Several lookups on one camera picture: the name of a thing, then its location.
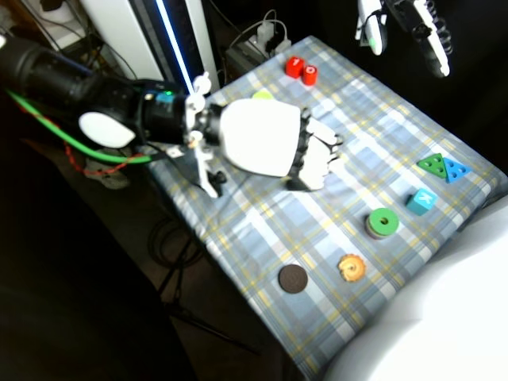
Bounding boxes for tan flower-shaped toy cookie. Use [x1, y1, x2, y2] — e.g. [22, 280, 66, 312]
[337, 253, 367, 283]

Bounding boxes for red twisted cable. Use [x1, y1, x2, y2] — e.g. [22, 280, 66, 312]
[19, 106, 148, 178]

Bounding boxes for red cube with number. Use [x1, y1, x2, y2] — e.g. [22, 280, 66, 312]
[284, 56, 305, 79]

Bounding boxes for plaid blue yellow cloth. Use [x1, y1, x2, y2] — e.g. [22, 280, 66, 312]
[148, 35, 499, 381]

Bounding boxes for white robot body shell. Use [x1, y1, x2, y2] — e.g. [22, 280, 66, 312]
[323, 200, 508, 381]

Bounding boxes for green ring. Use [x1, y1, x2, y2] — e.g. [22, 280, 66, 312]
[368, 207, 401, 235]

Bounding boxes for light blue letter cube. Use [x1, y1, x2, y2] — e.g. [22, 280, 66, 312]
[405, 188, 439, 217]

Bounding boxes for dark brown round cookie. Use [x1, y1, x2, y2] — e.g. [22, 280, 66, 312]
[278, 264, 309, 294]

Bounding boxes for white power strip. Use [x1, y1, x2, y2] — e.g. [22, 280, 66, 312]
[253, 21, 293, 55]

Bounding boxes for red cylinder with zero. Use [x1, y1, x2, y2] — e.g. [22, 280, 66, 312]
[301, 64, 318, 87]

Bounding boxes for blue triangle block with holes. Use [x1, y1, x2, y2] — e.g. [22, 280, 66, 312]
[442, 157, 472, 184]

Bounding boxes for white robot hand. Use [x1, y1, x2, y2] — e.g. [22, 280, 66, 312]
[354, 0, 453, 79]
[218, 98, 344, 192]

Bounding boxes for green triangle block with holes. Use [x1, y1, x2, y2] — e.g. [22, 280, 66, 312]
[416, 152, 449, 179]

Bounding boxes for white column with blue light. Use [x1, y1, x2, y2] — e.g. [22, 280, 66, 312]
[79, 0, 221, 98]

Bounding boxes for green cable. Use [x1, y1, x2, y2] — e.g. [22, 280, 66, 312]
[6, 90, 154, 165]

